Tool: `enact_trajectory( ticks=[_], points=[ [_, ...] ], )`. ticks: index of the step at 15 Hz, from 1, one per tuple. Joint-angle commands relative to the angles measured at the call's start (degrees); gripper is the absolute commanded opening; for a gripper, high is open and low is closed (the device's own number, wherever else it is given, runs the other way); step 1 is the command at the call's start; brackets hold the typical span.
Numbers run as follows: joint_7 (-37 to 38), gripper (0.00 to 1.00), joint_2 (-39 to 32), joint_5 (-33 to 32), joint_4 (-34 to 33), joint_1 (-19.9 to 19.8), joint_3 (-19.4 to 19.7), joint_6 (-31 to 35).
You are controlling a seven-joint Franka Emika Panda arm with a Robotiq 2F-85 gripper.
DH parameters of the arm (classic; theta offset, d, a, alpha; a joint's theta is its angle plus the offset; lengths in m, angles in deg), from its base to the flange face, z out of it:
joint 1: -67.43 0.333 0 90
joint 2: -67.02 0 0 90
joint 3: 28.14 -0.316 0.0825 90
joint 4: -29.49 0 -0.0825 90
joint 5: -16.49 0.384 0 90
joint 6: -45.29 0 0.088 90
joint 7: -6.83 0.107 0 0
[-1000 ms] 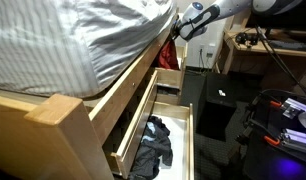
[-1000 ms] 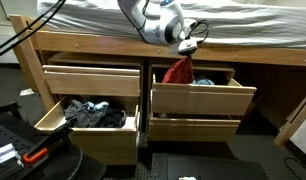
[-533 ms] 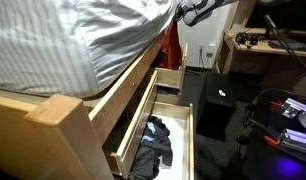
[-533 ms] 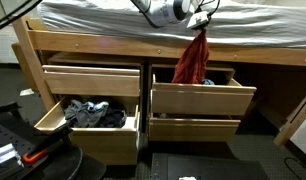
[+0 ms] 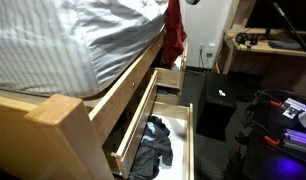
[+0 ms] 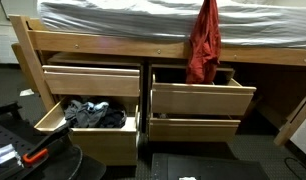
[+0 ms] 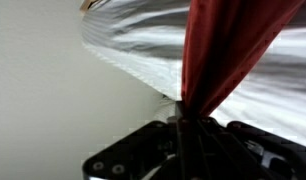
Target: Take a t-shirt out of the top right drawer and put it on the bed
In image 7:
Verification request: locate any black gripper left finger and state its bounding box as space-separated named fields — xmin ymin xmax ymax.
xmin=82 ymin=101 xmax=188 ymax=180

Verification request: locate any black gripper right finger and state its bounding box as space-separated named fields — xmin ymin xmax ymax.
xmin=185 ymin=114 xmax=306 ymax=180

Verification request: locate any red t-shirt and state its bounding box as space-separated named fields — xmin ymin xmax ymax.
xmin=180 ymin=0 xmax=306 ymax=120

